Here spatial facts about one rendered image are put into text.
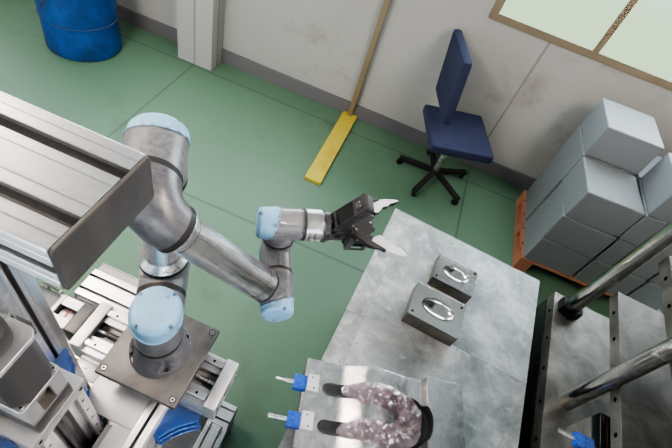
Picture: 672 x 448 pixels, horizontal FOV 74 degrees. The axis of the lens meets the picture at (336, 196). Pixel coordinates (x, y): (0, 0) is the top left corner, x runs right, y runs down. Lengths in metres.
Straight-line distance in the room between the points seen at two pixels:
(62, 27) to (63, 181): 3.57
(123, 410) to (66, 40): 3.01
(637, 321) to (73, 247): 1.89
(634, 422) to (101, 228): 1.64
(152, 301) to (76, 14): 2.91
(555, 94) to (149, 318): 2.97
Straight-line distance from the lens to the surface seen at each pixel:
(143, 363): 1.26
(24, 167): 0.34
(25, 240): 0.30
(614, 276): 1.98
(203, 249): 0.85
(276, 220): 1.01
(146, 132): 0.86
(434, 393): 1.57
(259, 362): 2.42
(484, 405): 1.77
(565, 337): 2.12
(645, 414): 1.81
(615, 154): 3.13
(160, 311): 1.12
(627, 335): 1.93
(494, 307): 1.97
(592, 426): 1.82
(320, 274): 2.70
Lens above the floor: 2.26
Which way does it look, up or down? 47 degrees down
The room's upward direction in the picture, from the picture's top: 20 degrees clockwise
